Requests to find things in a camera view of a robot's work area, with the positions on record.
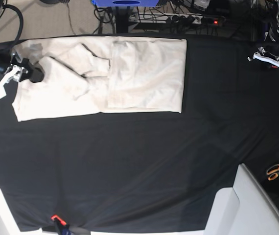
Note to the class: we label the black table cloth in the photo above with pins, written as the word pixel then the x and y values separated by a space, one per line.
pixel 147 172

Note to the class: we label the cream white T-shirt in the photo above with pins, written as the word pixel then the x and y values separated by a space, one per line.
pixel 102 74

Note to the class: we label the red clip at table edge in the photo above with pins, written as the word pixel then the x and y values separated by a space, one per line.
pixel 58 220

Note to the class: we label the white power strip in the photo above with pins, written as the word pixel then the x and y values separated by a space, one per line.
pixel 151 18

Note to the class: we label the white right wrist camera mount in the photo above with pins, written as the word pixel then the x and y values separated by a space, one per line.
pixel 14 74

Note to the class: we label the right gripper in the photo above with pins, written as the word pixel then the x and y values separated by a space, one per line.
pixel 8 61

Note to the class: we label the blue plastic box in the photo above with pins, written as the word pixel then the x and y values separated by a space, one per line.
pixel 125 3

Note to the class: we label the orange handled scissors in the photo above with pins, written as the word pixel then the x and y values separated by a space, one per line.
pixel 273 172

